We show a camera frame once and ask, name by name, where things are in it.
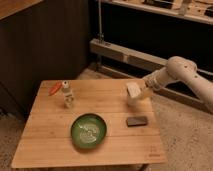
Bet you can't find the orange carrot toy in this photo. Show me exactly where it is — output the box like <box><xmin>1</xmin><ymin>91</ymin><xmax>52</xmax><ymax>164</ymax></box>
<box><xmin>49</xmin><ymin>82</ymin><xmax>62</xmax><ymax>96</ymax></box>

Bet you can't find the upper wooden shelf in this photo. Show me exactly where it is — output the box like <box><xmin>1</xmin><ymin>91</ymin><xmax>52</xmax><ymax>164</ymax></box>
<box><xmin>102</xmin><ymin>0</ymin><xmax>213</xmax><ymax>26</ymax></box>

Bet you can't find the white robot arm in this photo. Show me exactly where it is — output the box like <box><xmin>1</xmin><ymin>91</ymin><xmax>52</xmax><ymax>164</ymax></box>
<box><xmin>143</xmin><ymin>56</ymin><xmax>213</xmax><ymax>112</ymax></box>

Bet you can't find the long wooden shelf beam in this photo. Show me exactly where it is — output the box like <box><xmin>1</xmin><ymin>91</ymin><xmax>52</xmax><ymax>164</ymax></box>
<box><xmin>90</xmin><ymin>39</ymin><xmax>167</xmax><ymax>72</ymax></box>

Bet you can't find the wooden slatted table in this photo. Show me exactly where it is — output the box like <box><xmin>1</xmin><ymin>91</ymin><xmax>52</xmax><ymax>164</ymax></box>
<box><xmin>10</xmin><ymin>78</ymin><xmax>167</xmax><ymax>170</ymax></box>

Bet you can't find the dark rectangular sponge block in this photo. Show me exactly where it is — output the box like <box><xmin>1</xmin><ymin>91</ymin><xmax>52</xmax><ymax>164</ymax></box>
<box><xmin>126</xmin><ymin>116</ymin><xmax>148</xmax><ymax>127</ymax></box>

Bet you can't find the green round bowl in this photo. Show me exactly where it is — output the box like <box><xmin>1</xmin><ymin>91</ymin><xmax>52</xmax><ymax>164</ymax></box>
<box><xmin>70</xmin><ymin>113</ymin><xmax>107</xmax><ymax>149</ymax></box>

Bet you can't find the metal vertical pole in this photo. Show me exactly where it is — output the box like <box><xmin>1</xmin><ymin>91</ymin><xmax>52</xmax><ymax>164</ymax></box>
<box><xmin>98</xmin><ymin>0</ymin><xmax>104</xmax><ymax>43</ymax></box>

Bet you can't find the white cup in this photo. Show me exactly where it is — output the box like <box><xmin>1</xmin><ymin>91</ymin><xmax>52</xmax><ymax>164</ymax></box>
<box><xmin>126</xmin><ymin>82</ymin><xmax>142</xmax><ymax>106</ymax></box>

